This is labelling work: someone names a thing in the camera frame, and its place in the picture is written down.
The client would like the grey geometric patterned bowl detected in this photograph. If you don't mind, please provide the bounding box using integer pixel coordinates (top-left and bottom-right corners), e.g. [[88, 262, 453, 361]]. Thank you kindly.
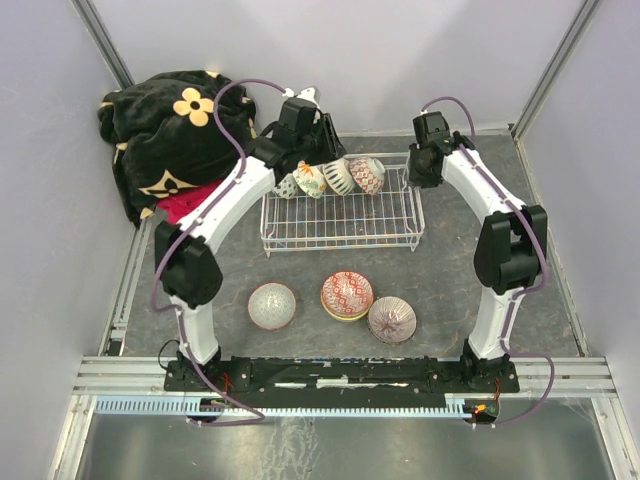
[[247, 282, 297, 331]]

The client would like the aluminium frame rail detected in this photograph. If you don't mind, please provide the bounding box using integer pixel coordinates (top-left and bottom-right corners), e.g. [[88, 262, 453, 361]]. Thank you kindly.
[[72, 357, 617, 420]]

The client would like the black floral fleece blanket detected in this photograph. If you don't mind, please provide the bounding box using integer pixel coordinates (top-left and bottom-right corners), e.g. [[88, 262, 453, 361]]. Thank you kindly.
[[97, 70, 257, 225]]

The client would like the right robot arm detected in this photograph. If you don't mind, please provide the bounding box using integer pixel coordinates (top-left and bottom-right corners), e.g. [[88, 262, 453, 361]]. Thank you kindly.
[[408, 110, 548, 391]]

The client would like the red patterned bowl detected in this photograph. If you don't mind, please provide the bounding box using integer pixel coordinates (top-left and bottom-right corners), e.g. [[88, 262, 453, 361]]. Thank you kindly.
[[273, 174, 298, 200]]

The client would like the purple striped bowl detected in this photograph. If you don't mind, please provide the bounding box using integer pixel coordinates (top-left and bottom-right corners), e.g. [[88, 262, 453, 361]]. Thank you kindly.
[[367, 296, 417, 345]]

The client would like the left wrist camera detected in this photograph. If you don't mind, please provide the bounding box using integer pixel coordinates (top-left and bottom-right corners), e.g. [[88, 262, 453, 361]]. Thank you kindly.
[[282, 86, 320, 108]]

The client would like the multicolour bowl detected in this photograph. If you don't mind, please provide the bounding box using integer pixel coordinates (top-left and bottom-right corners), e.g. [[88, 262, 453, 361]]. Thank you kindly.
[[320, 271, 375, 322]]

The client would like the red cloth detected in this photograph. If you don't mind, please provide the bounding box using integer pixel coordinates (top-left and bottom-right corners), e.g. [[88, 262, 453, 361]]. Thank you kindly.
[[157, 179, 223, 224]]

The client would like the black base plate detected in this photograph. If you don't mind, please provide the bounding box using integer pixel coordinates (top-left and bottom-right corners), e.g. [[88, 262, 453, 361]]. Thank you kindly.
[[163, 354, 521, 409]]

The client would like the white wire dish rack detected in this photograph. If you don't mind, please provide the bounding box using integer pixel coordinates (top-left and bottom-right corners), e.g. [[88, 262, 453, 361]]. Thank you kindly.
[[260, 153, 426, 255]]

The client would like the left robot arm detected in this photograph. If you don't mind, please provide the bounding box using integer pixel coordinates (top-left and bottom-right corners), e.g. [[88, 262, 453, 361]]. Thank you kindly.
[[155, 89, 346, 390]]

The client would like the blue triangle patterned bowl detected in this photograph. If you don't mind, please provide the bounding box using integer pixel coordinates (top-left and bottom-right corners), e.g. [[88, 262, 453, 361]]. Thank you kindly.
[[349, 157, 385, 195]]

